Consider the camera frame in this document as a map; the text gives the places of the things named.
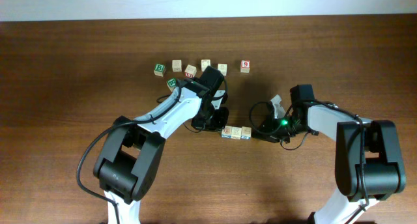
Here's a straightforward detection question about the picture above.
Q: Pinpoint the green letter B block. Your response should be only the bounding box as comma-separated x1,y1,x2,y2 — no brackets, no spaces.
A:
154,63,166,77

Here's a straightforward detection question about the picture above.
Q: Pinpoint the plain pale wooden block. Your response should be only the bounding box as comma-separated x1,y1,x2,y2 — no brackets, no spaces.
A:
218,63,227,76

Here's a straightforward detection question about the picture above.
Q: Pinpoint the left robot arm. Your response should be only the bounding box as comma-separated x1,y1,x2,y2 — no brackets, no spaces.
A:
93,66,229,223

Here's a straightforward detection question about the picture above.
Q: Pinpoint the car picture yellow block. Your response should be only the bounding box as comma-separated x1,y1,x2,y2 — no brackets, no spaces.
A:
240,126,252,140

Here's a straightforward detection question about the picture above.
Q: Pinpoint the red letter wooden block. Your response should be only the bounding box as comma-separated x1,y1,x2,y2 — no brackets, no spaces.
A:
184,64,197,78

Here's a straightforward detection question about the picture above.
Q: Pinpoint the green letter R block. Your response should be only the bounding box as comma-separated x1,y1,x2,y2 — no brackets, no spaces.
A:
166,78,177,92

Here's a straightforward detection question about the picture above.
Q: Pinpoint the shell picture Q block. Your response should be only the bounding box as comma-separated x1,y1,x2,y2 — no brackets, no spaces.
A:
221,126,232,139

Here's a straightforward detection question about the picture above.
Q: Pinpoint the letter E L block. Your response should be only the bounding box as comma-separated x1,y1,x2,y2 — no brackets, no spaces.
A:
231,126,242,139

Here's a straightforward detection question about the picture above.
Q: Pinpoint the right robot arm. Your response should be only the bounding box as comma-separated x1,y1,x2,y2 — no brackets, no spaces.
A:
252,84,407,224

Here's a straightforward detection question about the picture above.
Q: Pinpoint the wooden block outline picture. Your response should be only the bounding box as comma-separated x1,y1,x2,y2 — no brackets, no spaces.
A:
201,59,210,72

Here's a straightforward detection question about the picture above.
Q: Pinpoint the red number nine block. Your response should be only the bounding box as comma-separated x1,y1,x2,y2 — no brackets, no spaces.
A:
240,60,251,73

